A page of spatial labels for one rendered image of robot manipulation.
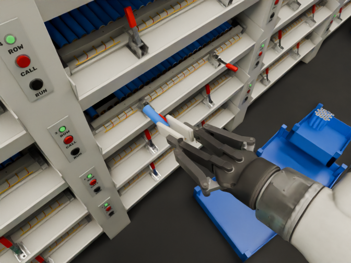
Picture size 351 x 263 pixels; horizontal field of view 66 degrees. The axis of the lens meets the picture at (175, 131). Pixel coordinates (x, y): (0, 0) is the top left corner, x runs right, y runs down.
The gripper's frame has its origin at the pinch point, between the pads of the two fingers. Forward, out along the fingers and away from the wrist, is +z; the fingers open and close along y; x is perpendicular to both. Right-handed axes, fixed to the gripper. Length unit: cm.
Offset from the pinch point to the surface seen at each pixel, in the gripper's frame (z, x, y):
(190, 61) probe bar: 20.1, 3.7, -24.1
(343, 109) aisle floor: -2, 65, -102
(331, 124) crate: -3, 64, -86
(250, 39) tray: 17, 8, -49
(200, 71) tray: 18.3, 7.5, -25.8
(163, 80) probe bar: 19.9, 3.8, -13.7
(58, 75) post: 9.9, -16.1, 12.0
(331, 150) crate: -11, 61, -69
